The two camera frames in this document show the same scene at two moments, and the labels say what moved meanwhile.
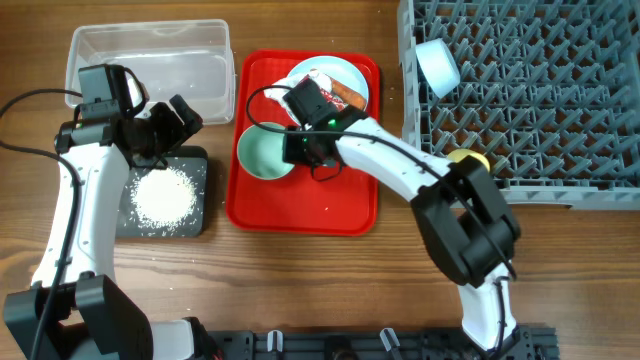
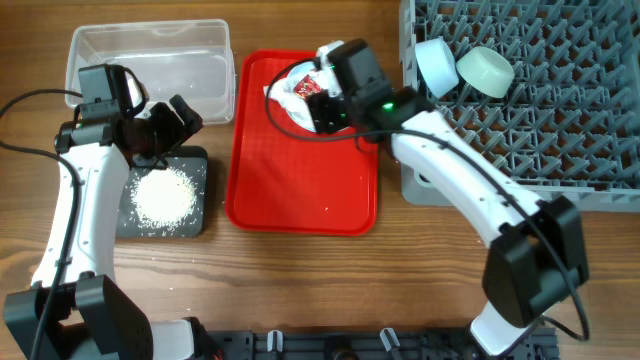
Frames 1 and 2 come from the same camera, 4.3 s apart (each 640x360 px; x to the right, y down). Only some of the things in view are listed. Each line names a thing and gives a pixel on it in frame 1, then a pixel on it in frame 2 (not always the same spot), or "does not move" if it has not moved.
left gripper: x=162 y=113 does not move
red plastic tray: x=344 y=204 does not move
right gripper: x=290 y=153 to x=324 y=121
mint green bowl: x=260 y=151 to x=487 y=71
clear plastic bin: x=191 y=58 does not move
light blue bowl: x=439 y=67 does not move
